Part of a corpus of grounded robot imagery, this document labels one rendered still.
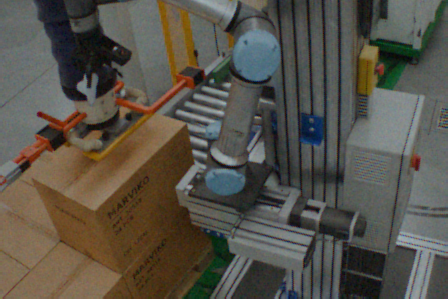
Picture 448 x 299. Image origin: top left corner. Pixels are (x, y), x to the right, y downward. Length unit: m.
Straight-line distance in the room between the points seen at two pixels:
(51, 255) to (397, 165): 1.57
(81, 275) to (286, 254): 1.00
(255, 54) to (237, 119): 0.22
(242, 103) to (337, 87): 0.32
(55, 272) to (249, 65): 1.43
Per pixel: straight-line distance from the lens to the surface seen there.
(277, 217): 1.72
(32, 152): 1.89
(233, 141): 1.44
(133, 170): 2.05
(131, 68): 3.64
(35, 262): 2.43
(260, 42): 1.26
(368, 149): 1.59
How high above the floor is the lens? 2.24
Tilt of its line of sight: 36 degrees down
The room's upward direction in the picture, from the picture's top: 8 degrees counter-clockwise
